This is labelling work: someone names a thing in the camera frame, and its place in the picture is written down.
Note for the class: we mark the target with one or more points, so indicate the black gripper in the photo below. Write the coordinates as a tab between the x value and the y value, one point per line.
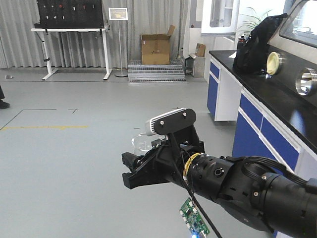
165	162

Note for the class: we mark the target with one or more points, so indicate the clear glass beaker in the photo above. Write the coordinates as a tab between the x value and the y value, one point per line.
142	143

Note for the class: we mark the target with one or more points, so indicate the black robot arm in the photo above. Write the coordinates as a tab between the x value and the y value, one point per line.
256	191

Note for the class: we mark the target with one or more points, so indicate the blue white lab cabinet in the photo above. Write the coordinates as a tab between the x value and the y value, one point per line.
271	121

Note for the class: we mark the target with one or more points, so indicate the green circuit board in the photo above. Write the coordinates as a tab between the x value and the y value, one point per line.
193	220

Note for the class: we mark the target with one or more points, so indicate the large cardboard box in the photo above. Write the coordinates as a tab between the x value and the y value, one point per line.
155	48

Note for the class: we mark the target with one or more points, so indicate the small cardboard box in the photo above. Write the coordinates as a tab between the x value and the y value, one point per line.
200	50

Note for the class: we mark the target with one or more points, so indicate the framed sign on stand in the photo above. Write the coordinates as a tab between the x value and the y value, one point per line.
119	14

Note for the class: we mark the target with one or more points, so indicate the black backpack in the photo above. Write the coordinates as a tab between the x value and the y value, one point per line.
253	56

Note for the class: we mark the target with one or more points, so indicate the black water bottle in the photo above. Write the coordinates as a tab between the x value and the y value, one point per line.
240	44

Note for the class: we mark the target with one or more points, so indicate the cream round port cover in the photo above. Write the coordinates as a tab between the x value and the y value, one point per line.
274	63

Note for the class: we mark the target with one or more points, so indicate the black pegboard workbench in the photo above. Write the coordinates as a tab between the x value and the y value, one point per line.
71	16

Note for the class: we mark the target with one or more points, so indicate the green potted plant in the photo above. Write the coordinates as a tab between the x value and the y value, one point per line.
253	20

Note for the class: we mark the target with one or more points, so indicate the shiny metal round port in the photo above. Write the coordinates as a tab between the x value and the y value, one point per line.
306	82

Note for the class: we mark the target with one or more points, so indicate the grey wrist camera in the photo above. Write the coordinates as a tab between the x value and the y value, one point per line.
170	122

